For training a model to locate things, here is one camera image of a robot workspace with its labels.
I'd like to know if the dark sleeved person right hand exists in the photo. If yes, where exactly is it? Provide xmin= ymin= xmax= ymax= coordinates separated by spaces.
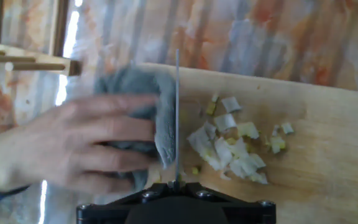
xmin=0 ymin=93 xmax=160 ymax=196

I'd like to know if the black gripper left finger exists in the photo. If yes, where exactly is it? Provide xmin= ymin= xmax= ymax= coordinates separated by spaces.
xmin=75 ymin=182 xmax=175 ymax=224

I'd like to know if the orange marble pattern mat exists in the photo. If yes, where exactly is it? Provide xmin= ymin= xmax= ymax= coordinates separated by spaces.
xmin=0 ymin=0 xmax=358 ymax=224

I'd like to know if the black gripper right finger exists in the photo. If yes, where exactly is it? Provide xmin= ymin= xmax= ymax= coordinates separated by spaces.
xmin=180 ymin=182 xmax=277 ymax=224

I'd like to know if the white scallion stalk piece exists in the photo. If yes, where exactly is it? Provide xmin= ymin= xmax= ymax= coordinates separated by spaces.
xmin=186 ymin=113 xmax=239 ymax=172

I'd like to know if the steel cleaver knife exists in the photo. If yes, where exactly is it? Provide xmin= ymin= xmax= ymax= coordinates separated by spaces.
xmin=173 ymin=48 xmax=181 ymax=191

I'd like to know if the wooden cutting board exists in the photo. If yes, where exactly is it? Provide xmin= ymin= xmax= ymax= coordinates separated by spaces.
xmin=135 ymin=62 xmax=358 ymax=224

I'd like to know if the teal towel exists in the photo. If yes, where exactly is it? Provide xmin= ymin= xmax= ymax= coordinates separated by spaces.
xmin=93 ymin=63 xmax=178 ymax=190

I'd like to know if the wooden knife rack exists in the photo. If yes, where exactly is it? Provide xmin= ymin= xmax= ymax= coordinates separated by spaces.
xmin=0 ymin=0 xmax=83 ymax=77

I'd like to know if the yellow chopped scallion bit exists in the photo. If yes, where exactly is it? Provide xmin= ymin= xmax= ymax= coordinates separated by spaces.
xmin=206 ymin=101 xmax=217 ymax=116

